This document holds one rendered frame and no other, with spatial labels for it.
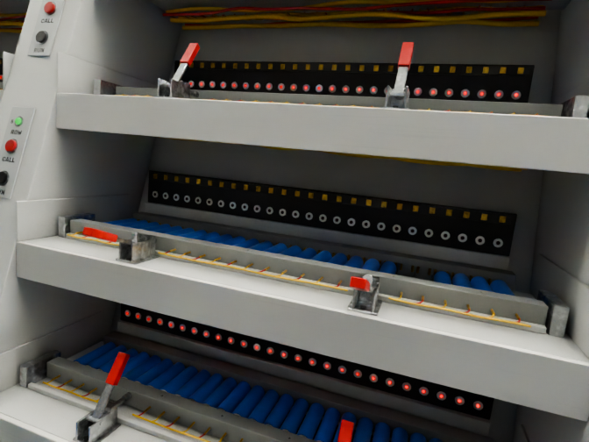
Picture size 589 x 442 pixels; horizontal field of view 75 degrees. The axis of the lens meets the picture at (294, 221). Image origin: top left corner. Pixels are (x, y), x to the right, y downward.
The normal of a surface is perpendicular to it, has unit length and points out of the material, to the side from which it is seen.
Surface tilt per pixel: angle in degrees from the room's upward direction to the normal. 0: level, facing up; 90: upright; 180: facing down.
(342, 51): 90
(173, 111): 106
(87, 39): 90
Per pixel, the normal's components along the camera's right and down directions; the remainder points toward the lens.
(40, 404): 0.10, -0.98
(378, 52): -0.29, -0.17
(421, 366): -0.33, 0.11
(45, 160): 0.94, 0.14
